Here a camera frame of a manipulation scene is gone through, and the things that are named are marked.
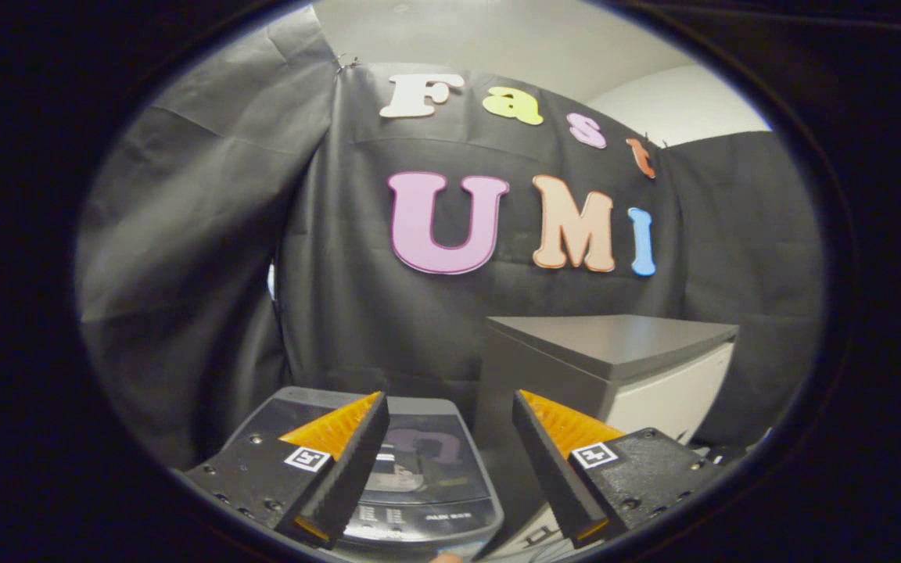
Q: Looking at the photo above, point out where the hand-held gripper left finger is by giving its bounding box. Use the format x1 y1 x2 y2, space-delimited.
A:
173 391 390 548

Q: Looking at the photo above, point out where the grey washing machine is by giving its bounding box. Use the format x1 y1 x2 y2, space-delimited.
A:
220 385 506 561

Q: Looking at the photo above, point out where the black backdrop cloth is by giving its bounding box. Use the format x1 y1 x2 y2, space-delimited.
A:
75 8 825 470

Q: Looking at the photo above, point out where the grey cabinet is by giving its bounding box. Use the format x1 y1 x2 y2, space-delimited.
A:
472 314 739 561

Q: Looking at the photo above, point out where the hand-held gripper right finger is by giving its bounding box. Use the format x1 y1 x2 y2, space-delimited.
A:
511 389 723 550

